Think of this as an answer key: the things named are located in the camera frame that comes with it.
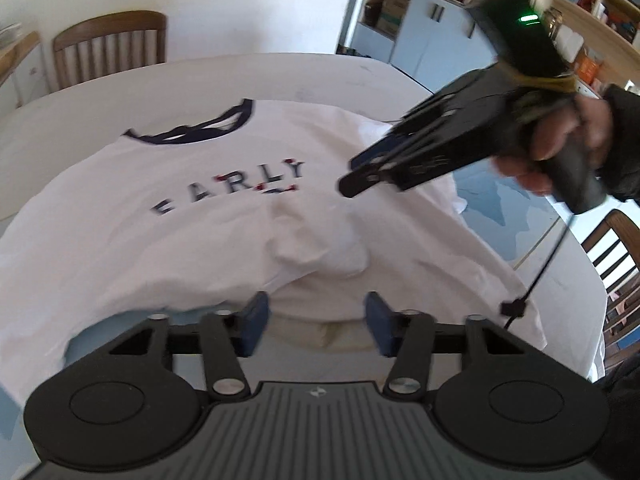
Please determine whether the white t-shirt navy collar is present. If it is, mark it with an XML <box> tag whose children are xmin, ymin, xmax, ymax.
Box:
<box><xmin>1</xmin><ymin>100</ymin><xmax>525</xmax><ymax>404</ymax></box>

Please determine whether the dark sleeve forearm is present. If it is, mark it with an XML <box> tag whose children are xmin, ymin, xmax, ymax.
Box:
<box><xmin>599</xmin><ymin>84</ymin><xmax>640</xmax><ymax>204</ymax></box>

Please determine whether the person's right hand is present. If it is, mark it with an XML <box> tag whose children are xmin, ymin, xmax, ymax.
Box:
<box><xmin>489</xmin><ymin>93</ymin><xmax>614</xmax><ymax>198</ymax></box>

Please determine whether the light blue cabinet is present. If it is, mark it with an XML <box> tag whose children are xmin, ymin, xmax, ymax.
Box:
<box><xmin>350</xmin><ymin>0</ymin><xmax>496</xmax><ymax>92</ymax></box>

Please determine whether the light blue table mat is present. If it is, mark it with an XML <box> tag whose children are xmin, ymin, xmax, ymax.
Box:
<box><xmin>0</xmin><ymin>164</ymin><xmax>561</xmax><ymax>441</ymax></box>

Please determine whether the brown wooden chair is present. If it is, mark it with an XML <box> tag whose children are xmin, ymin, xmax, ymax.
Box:
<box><xmin>52</xmin><ymin>10</ymin><xmax>168</xmax><ymax>89</ymax></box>

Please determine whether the black tracker camera box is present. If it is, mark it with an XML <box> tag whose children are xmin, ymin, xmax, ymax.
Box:
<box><xmin>465</xmin><ymin>0</ymin><xmax>568</xmax><ymax>78</ymax></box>

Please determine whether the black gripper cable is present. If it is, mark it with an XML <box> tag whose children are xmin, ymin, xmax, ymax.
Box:
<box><xmin>499</xmin><ymin>209</ymin><xmax>574</xmax><ymax>334</ymax></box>

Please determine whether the wooden wall shelf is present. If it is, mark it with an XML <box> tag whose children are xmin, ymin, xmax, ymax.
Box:
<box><xmin>359</xmin><ymin>0</ymin><xmax>640</xmax><ymax>99</ymax></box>

